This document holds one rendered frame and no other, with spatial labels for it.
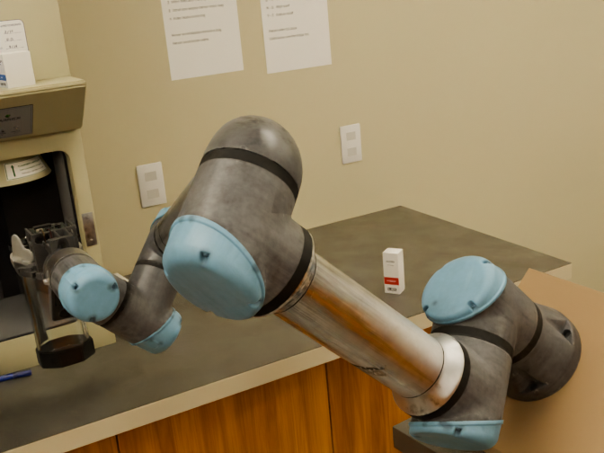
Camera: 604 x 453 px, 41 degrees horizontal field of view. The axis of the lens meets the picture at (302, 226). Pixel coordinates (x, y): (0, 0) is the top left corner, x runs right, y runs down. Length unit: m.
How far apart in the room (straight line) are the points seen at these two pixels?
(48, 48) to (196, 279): 0.88
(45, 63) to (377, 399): 0.98
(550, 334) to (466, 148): 1.56
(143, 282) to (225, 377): 0.41
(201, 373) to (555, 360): 0.69
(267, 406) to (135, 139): 0.83
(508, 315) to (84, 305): 0.58
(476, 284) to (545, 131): 1.87
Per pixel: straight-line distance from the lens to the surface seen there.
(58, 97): 1.55
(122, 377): 1.63
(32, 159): 1.70
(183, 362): 1.65
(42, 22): 1.64
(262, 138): 0.87
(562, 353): 1.24
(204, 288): 0.85
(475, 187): 2.77
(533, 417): 1.26
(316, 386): 1.71
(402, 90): 2.53
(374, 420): 1.84
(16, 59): 1.54
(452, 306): 1.11
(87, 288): 1.14
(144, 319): 1.20
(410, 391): 1.03
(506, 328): 1.13
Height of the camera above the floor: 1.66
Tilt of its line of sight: 17 degrees down
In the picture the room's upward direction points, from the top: 5 degrees counter-clockwise
